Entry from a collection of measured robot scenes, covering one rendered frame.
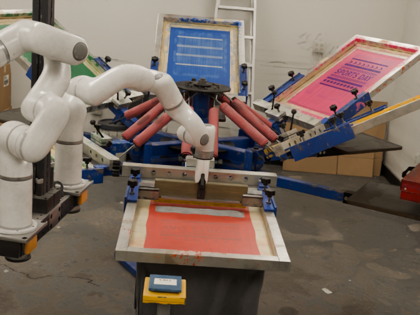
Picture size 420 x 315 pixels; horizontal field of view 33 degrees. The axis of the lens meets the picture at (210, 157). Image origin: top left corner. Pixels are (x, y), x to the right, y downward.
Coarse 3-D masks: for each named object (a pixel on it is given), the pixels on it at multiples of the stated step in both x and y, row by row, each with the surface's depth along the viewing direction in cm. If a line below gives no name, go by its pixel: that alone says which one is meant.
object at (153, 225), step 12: (156, 204) 294; (168, 204) 295; (180, 204) 296; (192, 204) 297; (156, 216) 280; (168, 216) 281; (180, 216) 282; (192, 216) 284; (156, 228) 268; (156, 240) 257; (168, 240) 258
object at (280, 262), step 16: (128, 208) 276; (128, 224) 260; (272, 224) 272; (128, 240) 246; (272, 240) 258; (128, 256) 237; (144, 256) 238; (160, 256) 238; (176, 256) 238; (192, 256) 238; (208, 256) 238; (224, 256) 239; (240, 256) 240; (256, 256) 241; (272, 256) 243; (288, 256) 244
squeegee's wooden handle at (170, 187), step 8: (160, 184) 292; (168, 184) 292; (176, 184) 292; (184, 184) 292; (192, 184) 292; (200, 184) 292; (208, 184) 292; (216, 184) 292; (224, 184) 293; (232, 184) 293; (240, 184) 294; (160, 192) 292; (168, 192) 293; (176, 192) 293; (184, 192) 293; (192, 192) 293; (208, 192) 293; (216, 192) 293; (224, 192) 293; (232, 192) 293; (240, 192) 294; (232, 200) 294; (240, 200) 294
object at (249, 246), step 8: (208, 208) 294; (216, 208) 295; (224, 208) 296; (232, 208) 297; (240, 208) 298; (248, 208) 299; (200, 216) 284; (208, 216) 285; (216, 216) 286; (224, 216) 287; (248, 216) 289; (240, 224) 279; (248, 224) 280; (248, 232) 272; (248, 240) 264; (208, 248) 254; (216, 248) 254; (224, 248) 255; (232, 248) 256; (240, 248) 256; (248, 248) 257; (256, 248) 257
